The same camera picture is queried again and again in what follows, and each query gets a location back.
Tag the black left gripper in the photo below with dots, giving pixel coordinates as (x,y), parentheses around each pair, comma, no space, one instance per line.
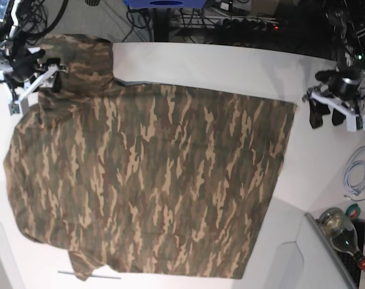
(340,100)

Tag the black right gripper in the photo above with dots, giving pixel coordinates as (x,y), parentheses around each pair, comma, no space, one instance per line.
(24,69)

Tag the camouflage t-shirt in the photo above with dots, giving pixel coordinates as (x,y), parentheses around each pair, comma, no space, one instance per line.
(149,178)

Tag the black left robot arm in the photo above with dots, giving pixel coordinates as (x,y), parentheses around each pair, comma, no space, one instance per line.
(348,22)

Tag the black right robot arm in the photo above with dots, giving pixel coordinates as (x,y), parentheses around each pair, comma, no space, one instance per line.
(22,25)

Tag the green tape roll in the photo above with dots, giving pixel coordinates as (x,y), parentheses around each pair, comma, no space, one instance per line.
(353,212)

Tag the clear glass bottle red cap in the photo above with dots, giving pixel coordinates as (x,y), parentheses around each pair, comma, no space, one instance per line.
(341,233)

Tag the blue box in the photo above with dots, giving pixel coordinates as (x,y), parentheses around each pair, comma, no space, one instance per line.
(137,4)

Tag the black power strip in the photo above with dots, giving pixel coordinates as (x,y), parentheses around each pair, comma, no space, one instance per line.
(243,25)

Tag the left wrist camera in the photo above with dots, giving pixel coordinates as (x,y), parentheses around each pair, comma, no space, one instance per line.
(355,122)

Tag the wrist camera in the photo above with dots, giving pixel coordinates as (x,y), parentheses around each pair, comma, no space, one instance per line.
(355,122)
(19,107)

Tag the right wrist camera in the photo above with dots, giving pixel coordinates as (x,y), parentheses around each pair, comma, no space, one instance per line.
(19,107)

